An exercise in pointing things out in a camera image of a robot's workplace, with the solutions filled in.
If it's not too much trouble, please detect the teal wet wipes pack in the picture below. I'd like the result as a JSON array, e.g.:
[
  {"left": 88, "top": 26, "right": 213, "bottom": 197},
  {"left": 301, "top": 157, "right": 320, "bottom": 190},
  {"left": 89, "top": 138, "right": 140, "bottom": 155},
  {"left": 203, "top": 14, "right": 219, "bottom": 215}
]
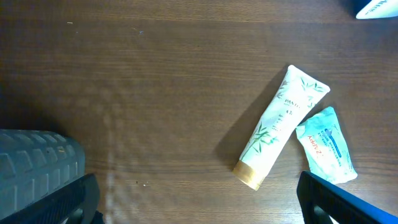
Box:
[{"left": 295, "top": 106, "right": 358, "bottom": 184}]

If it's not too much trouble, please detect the white bamboo print tube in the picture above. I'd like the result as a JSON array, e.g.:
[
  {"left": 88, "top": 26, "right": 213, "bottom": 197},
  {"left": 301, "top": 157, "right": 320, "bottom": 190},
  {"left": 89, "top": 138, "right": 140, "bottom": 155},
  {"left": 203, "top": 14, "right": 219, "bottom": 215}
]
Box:
[{"left": 233, "top": 65, "right": 330, "bottom": 190}]

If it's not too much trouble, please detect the dark grey plastic basket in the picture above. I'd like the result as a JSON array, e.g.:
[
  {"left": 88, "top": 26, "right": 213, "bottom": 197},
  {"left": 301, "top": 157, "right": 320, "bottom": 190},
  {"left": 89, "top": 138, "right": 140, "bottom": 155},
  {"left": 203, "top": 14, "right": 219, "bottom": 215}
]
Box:
[{"left": 1, "top": 129, "right": 85, "bottom": 219}]

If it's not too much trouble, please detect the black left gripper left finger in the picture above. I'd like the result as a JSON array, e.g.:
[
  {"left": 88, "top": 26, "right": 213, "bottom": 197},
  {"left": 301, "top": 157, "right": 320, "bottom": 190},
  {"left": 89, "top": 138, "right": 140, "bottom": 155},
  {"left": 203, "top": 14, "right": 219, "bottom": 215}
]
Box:
[{"left": 1, "top": 174, "right": 100, "bottom": 224}]

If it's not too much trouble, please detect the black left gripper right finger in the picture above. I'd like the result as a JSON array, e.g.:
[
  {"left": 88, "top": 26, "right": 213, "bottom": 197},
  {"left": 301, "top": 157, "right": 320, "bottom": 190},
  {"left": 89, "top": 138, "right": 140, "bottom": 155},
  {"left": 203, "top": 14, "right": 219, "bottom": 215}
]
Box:
[{"left": 297, "top": 171, "right": 397, "bottom": 224}]

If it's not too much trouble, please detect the white barcode scanner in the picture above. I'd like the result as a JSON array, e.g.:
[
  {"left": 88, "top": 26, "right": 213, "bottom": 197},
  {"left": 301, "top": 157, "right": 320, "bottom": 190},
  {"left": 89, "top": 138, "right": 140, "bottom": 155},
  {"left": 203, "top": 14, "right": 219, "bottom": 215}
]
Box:
[{"left": 355, "top": 0, "right": 398, "bottom": 19}]

